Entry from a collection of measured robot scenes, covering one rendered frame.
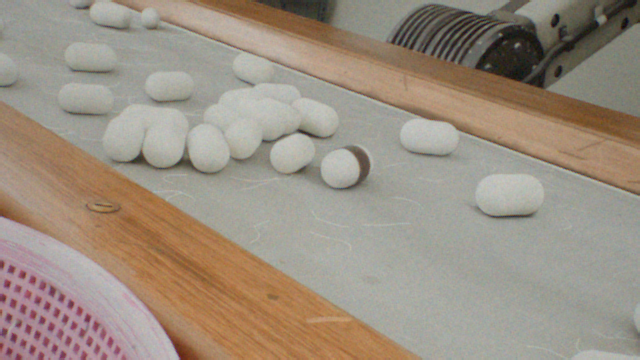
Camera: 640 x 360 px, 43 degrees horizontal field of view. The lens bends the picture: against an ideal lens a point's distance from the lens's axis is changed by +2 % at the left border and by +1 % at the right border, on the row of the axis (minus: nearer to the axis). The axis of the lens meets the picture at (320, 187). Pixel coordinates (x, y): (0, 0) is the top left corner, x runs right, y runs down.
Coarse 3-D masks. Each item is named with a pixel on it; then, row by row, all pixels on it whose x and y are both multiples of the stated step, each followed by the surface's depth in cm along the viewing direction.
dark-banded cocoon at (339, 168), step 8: (336, 152) 41; (344, 152) 41; (368, 152) 43; (328, 160) 41; (336, 160) 41; (344, 160) 41; (352, 160) 41; (328, 168) 41; (336, 168) 41; (344, 168) 41; (352, 168) 41; (328, 176) 41; (336, 176) 41; (344, 176) 41; (352, 176) 41; (336, 184) 41; (344, 184) 41; (352, 184) 42
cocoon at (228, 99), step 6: (234, 90) 50; (240, 90) 51; (246, 90) 51; (252, 90) 51; (222, 96) 50; (228, 96) 50; (234, 96) 50; (240, 96) 50; (246, 96) 50; (252, 96) 51; (258, 96) 51; (222, 102) 50; (228, 102) 50; (234, 102) 50
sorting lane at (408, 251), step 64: (0, 0) 78; (64, 0) 83; (64, 64) 58; (128, 64) 61; (192, 64) 65; (64, 128) 44; (192, 128) 48; (384, 128) 55; (192, 192) 38; (256, 192) 40; (320, 192) 41; (384, 192) 43; (448, 192) 44; (576, 192) 48; (320, 256) 34; (384, 256) 35; (448, 256) 36; (512, 256) 37; (576, 256) 38; (384, 320) 29; (448, 320) 30; (512, 320) 31; (576, 320) 32
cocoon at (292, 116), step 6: (270, 102) 50; (276, 102) 50; (282, 108) 49; (288, 108) 49; (294, 108) 49; (288, 114) 49; (294, 114) 49; (288, 120) 49; (294, 120) 49; (288, 126) 49; (294, 126) 49; (288, 132) 49
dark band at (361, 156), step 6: (348, 150) 42; (354, 150) 42; (360, 150) 42; (360, 156) 42; (366, 156) 42; (360, 162) 42; (366, 162) 42; (360, 168) 42; (366, 168) 42; (360, 174) 42; (366, 174) 42; (360, 180) 42
